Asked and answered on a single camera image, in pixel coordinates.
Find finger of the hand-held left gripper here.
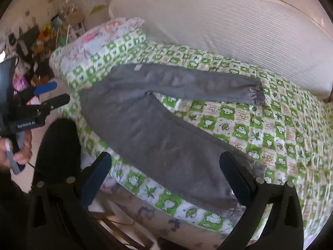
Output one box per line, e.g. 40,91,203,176
26,81,58,102
29,94,71,118

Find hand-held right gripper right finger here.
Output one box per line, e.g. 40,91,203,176
219,151,305,250

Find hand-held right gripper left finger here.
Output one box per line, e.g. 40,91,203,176
26,151,113,250

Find grey pants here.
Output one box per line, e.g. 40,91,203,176
79,63,267,218

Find person's left hand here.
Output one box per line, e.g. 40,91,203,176
0,129,33,171

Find person's black trouser leg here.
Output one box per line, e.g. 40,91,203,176
34,118,82,185

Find pile of colourful toys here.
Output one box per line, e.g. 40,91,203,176
5,5,86,89

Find wooden stool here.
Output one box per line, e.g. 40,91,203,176
91,208,154,250

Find green animal print blanket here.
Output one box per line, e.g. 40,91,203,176
49,29,333,240

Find pale floral quilt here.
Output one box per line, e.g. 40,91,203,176
49,18,145,84

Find pale flower print bed sheet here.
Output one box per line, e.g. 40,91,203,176
104,185,227,250

